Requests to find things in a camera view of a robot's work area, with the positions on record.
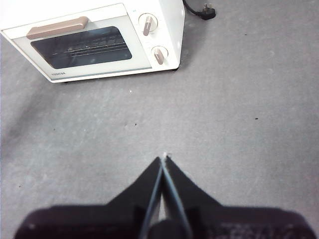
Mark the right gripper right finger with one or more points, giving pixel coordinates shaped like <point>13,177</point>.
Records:
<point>236,224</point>

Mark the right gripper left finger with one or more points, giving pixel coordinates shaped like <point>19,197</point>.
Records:
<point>99,221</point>

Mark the round beige oven knob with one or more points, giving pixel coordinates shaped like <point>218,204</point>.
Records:
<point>159,54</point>
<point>147,23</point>

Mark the cream toaster oven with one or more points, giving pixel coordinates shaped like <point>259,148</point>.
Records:
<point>174,25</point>

